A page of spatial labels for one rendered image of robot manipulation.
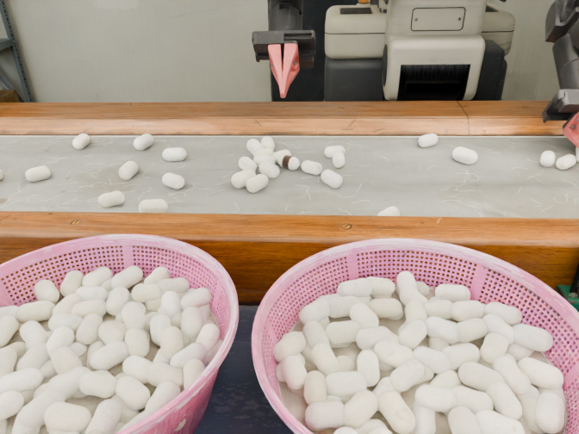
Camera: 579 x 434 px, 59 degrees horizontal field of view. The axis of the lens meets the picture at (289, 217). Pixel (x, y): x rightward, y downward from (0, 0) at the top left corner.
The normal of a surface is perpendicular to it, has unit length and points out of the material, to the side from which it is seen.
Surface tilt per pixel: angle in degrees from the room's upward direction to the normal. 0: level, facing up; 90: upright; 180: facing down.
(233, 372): 0
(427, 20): 98
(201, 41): 90
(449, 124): 45
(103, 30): 91
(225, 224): 0
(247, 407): 0
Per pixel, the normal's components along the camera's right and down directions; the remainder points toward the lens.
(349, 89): -0.08, 0.51
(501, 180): -0.03, -0.86
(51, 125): -0.07, -0.26
